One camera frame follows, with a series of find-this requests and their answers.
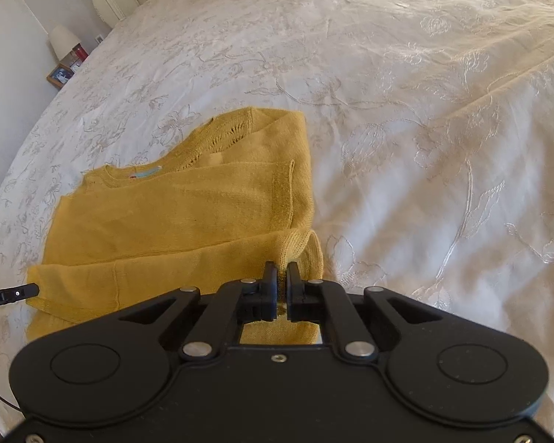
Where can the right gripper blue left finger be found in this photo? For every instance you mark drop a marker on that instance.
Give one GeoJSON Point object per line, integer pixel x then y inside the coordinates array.
{"type": "Point", "coordinates": [224, 314]}

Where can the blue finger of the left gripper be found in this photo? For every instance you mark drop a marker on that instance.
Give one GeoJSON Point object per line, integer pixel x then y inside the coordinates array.
{"type": "Point", "coordinates": [15, 294]}

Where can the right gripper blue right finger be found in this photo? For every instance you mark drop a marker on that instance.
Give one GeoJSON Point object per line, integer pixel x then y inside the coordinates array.
{"type": "Point", "coordinates": [326, 304]}

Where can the mustard yellow knit sweater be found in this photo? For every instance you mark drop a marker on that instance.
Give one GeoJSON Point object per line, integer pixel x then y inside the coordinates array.
{"type": "Point", "coordinates": [234, 195]}

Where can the white floral bedspread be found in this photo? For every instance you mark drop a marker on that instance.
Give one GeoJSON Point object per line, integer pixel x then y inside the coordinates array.
{"type": "Point", "coordinates": [430, 122]}

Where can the white bedside lamp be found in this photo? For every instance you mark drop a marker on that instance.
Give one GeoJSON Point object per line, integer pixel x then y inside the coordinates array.
{"type": "Point", "coordinates": [63, 41]}

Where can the wooden photo frame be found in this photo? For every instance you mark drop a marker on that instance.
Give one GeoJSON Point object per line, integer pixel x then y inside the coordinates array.
{"type": "Point", "coordinates": [60, 76]}

